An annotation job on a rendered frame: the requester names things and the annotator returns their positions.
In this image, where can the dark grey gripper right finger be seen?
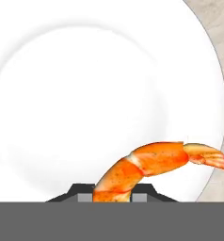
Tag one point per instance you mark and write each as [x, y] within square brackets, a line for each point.
[143, 191]

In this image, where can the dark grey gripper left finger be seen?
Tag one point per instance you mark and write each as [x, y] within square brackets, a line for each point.
[78, 190]

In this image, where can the orange cooked shrimp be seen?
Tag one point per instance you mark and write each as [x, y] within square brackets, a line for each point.
[154, 160]

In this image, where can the white round plate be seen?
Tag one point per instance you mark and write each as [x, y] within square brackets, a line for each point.
[85, 94]

